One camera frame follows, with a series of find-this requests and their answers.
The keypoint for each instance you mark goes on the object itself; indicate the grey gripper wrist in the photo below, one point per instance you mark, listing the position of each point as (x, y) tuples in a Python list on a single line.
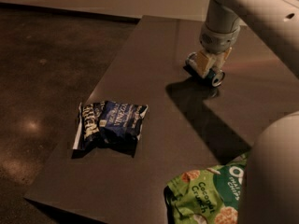
[(218, 41)]

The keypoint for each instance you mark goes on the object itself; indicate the silver blue redbull can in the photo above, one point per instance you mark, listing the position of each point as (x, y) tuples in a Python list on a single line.
[(214, 77)]

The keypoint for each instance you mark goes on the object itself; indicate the blue vinegar chips bag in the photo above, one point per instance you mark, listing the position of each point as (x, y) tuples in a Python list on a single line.
[(109, 124)]

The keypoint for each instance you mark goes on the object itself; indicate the green dang rice chips bag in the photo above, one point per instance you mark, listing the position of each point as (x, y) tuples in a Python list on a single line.
[(207, 196)]

